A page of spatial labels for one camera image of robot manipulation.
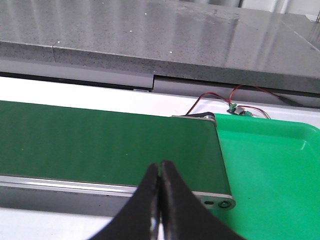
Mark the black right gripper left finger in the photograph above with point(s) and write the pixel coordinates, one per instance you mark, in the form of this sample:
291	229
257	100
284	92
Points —
139	219

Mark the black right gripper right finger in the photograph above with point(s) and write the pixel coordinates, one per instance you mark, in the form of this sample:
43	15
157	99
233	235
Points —
183	215

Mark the green plastic tray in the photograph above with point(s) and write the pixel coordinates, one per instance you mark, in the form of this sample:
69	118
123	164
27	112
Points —
273	167

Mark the green conveyor belt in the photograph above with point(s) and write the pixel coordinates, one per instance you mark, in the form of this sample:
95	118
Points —
95	146

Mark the small green circuit board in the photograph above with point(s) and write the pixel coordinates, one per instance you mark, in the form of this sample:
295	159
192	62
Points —
236	110

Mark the grey speckled stone counter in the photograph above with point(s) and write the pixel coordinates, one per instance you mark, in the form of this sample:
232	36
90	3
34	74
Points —
177	39

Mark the silver conveyor side rail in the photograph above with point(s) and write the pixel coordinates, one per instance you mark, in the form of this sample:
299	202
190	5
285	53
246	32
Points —
209	200

